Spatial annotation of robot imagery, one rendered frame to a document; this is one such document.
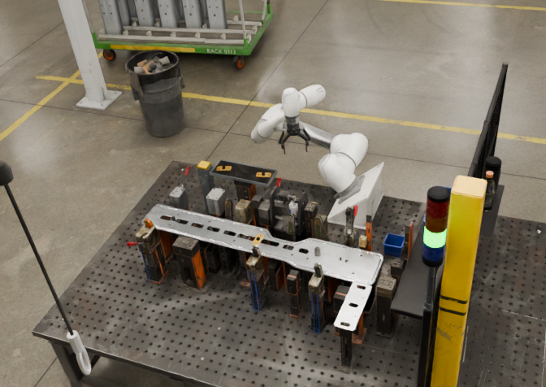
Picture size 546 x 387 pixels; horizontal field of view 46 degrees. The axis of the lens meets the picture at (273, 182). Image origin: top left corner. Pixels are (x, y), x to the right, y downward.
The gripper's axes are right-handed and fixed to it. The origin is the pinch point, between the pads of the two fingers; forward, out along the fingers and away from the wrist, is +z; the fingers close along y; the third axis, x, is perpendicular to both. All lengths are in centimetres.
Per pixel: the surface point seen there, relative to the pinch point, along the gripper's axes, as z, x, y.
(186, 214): 8, -43, -66
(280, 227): 13, -57, -13
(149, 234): 4, -63, -84
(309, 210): -2, -63, 4
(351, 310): 13, -123, 18
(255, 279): 17, -92, -27
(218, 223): 9, -53, -47
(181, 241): 7, -69, -66
